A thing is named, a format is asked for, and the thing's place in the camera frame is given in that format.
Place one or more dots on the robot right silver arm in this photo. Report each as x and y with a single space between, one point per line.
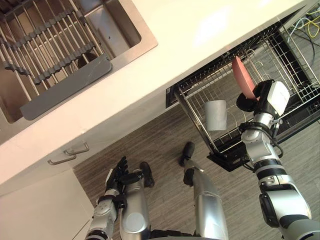
265 155

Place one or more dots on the robot right dark foot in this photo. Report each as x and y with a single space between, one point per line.
188 152

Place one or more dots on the dark sink drain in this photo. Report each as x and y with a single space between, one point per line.
83 61

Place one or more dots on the robot silver leg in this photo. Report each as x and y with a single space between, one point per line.
133 207
207 205

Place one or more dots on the robot dark foot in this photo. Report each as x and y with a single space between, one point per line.
188 152
147 175

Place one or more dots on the stainless steel sink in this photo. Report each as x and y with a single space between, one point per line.
120 27

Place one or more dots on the white base cabinet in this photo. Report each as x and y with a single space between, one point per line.
42 200

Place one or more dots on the pink plate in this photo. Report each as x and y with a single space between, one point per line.
242 76

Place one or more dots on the robot right silver leg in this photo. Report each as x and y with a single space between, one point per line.
207 205

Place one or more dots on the robot left silver leg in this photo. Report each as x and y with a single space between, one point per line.
133 207

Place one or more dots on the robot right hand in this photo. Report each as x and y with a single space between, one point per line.
276 96

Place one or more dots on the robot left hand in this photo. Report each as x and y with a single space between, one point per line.
117 177

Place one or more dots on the robot left dark foot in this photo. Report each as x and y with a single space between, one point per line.
147 175

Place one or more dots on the grey cup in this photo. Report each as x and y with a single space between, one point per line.
215 116

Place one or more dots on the roll-up steel drying rack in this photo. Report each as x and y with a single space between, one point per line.
50 37

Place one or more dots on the black dishwasher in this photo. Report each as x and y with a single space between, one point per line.
226 160

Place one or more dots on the robot left silver arm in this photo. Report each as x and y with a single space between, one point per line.
102 212

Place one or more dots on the grey plastic drain board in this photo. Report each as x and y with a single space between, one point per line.
75 87

